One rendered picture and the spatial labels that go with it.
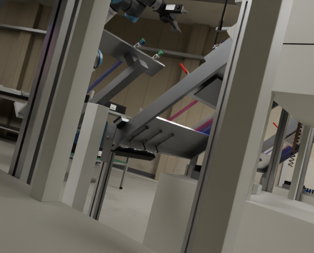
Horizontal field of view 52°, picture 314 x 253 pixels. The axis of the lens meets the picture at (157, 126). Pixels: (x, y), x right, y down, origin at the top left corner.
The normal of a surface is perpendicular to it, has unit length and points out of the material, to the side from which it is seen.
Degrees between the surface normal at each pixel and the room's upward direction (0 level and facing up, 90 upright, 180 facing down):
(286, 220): 90
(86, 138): 90
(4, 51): 90
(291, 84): 90
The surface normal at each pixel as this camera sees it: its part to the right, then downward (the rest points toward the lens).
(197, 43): -0.29, -0.11
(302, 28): -0.58, -0.18
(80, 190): 0.78, 0.17
